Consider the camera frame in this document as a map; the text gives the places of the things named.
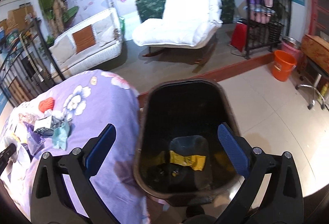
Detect yellow plastic wrapper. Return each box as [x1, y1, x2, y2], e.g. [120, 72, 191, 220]
[154, 149, 207, 172]

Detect dark trash bin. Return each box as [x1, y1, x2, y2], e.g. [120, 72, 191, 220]
[133, 79, 240, 207]

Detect purple plastic bag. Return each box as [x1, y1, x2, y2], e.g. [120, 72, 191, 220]
[24, 122, 45, 156]

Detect light green wrapper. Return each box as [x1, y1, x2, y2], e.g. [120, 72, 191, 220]
[52, 120, 70, 150]

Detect orange foam fruit net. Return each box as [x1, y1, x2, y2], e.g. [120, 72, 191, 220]
[38, 97, 55, 113]

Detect purple floral bed sheet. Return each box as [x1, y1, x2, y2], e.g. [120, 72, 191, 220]
[1, 70, 150, 223]

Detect beige sofa cushion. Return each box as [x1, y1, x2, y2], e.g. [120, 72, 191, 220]
[50, 36, 76, 66]

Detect orange plastic bucket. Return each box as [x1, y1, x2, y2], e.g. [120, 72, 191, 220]
[271, 50, 297, 82]

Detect orange brown cushion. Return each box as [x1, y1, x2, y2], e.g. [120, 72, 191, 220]
[73, 25, 96, 53]

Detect pink bucket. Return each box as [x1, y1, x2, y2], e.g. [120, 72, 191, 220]
[281, 36, 303, 63]

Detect white wicker sofa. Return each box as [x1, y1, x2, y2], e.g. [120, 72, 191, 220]
[50, 7, 123, 78]

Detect wooden stool chrome legs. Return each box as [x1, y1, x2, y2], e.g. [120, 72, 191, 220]
[295, 35, 328, 110]

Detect red bag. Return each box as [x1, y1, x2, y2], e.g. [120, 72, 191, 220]
[230, 21, 248, 52]

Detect black towel rack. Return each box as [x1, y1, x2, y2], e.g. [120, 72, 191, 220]
[243, 0, 292, 60]

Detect white padded rocking chair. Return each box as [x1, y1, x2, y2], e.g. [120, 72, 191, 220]
[132, 0, 223, 65]

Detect dark green floral panel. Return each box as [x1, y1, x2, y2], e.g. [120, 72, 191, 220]
[135, 0, 235, 24]

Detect black iron bed frame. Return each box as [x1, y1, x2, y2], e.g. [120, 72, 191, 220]
[1, 19, 65, 107]

